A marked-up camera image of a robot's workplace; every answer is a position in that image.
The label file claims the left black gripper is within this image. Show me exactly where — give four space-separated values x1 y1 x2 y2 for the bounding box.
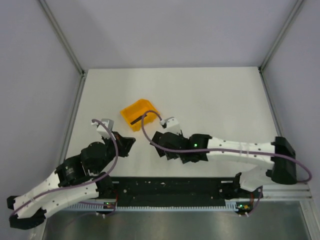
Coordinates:
94 131 136 175

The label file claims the yellow plastic bin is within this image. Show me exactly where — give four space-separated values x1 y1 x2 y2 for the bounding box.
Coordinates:
120 99 159 132

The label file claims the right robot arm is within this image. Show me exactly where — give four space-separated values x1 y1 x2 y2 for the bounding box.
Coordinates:
151 131 298 198

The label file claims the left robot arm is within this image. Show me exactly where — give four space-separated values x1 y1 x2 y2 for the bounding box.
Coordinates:
7 131 136 230

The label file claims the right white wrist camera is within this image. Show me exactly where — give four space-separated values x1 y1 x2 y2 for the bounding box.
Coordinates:
159 117 183 135

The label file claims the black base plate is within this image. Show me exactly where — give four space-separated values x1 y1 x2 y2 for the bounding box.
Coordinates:
100 177 260 207

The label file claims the grey cable duct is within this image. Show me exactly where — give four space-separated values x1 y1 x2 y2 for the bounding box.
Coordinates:
64 201 251 212

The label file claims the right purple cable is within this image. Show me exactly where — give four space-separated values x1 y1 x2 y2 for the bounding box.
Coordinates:
140 110 313 217

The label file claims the left aluminium frame post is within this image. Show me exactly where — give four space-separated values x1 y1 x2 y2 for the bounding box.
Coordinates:
37 0 85 76

